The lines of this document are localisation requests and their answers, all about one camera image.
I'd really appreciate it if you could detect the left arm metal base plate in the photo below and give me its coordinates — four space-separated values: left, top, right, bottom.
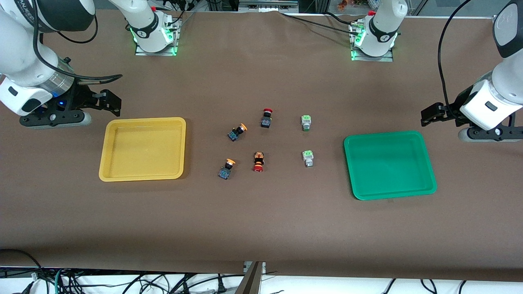
351 22 394 62

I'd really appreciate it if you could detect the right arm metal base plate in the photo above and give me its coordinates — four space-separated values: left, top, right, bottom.
135 16 180 56

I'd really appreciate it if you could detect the green plastic tray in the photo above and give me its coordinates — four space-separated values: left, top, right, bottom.
343 130 438 201

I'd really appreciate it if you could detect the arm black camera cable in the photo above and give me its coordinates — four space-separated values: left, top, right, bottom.
32 0 123 81
438 0 474 121

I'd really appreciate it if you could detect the yellow push button switch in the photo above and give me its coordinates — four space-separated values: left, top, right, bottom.
218 158 237 180
227 123 248 142

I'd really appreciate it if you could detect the brown table mat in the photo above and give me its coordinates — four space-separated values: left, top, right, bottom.
0 8 523 282

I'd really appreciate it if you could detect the dark table leg post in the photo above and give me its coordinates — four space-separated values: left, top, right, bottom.
235 262 263 294

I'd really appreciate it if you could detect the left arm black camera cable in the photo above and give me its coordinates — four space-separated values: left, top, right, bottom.
438 0 474 121

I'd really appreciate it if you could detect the black cable on mat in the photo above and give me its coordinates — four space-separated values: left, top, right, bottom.
279 11 362 33

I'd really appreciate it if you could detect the yellow plastic tray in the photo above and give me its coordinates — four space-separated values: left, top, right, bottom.
98 117 187 182

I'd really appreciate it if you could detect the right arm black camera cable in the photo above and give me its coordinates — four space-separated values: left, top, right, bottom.
32 0 123 81

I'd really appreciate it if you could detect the green floor cable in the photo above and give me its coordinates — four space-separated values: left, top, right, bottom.
54 267 66 294

